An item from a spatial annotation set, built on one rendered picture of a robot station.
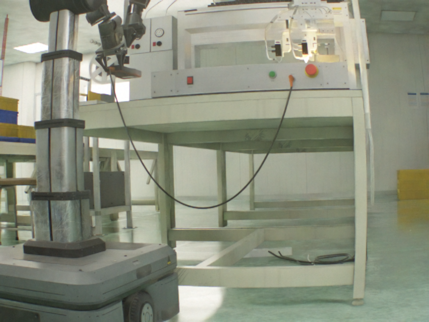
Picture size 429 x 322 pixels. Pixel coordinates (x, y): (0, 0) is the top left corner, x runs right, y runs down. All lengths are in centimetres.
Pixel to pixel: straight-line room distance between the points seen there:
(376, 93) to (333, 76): 750
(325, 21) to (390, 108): 718
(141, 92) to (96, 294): 147
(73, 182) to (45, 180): 9
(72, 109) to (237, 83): 64
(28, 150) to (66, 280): 318
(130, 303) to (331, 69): 104
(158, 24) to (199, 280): 123
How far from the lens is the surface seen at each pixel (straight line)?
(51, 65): 165
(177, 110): 199
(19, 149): 432
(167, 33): 262
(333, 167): 936
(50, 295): 134
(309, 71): 192
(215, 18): 251
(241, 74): 199
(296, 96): 191
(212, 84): 201
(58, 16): 170
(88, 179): 457
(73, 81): 166
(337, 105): 190
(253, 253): 321
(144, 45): 264
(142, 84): 262
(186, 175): 978
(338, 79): 195
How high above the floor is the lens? 49
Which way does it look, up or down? level
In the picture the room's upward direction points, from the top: 2 degrees counter-clockwise
